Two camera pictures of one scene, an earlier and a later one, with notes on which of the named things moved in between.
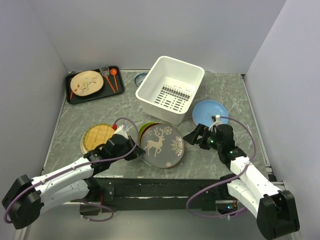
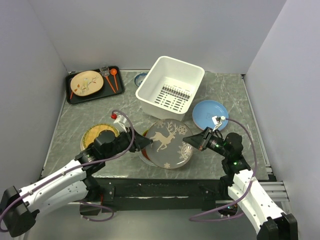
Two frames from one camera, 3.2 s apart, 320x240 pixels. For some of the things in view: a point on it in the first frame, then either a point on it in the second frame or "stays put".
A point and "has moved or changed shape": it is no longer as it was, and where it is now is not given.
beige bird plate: (86, 82) stays put
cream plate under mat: (83, 149) stays put
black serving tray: (113, 84) stays put
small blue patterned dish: (139, 78) stays put
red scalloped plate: (142, 133) to (143, 150)
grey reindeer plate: (163, 145) has moved or changed shape
